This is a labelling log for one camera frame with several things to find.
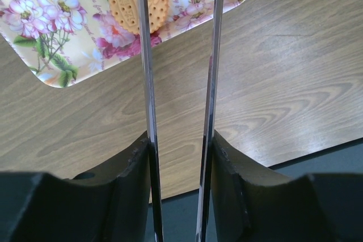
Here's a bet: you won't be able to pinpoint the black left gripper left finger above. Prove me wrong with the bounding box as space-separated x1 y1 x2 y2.
1 134 150 241

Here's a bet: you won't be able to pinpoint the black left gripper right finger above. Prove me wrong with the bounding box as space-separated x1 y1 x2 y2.
212 133 362 241

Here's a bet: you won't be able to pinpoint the metal serving tongs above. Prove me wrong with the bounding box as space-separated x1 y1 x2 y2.
141 0 222 241

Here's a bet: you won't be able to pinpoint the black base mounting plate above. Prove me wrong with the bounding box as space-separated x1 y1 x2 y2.
162 138 362 242

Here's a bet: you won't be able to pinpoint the floral serving tray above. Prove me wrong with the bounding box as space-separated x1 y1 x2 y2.
1 0 245 88

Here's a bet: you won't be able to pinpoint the dotted biscuit bottom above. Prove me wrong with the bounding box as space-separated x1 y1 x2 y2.
108 0 169 35

